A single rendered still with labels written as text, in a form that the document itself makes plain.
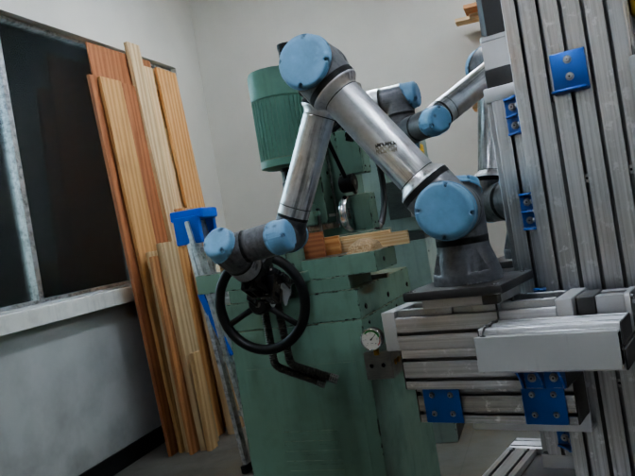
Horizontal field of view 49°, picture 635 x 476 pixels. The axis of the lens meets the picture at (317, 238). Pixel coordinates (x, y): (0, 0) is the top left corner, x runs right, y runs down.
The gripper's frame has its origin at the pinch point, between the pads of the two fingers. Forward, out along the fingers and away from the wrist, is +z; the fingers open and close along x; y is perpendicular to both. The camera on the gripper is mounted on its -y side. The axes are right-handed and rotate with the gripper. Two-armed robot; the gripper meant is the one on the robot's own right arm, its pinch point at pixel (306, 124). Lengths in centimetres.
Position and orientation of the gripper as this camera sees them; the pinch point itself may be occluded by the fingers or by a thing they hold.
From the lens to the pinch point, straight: 212.9
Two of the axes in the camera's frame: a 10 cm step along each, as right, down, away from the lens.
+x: -1.5, 7.5, -6.5
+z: -9.1, 1.4, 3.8
